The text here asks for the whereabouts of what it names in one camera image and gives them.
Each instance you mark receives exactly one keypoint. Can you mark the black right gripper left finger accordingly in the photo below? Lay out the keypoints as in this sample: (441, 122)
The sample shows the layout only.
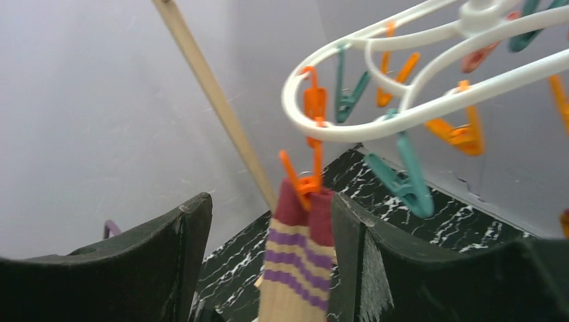
(147, 273)

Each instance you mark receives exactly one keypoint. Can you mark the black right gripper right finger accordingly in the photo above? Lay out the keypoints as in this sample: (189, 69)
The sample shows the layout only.
(388, 274)

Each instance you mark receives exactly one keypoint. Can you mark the beige purple striped sock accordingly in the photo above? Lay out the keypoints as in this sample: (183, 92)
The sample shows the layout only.
(298, 259)

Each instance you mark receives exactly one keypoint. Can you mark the white plastic clip hanger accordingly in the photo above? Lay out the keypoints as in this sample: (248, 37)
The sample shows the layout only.
(480, 23)

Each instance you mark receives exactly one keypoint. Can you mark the teal clothes peg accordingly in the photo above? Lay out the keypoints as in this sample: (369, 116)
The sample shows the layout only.
(409, 185)

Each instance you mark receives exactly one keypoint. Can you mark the orange clothes peg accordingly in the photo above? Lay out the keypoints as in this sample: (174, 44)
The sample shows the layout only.
(305, 185)

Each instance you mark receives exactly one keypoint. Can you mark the small orange hanging peg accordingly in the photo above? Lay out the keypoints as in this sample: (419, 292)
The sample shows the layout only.
(314, 98)

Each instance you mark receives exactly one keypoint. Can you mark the wooden clothes rack frame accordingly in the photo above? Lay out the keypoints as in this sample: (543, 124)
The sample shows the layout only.
(189, 48)

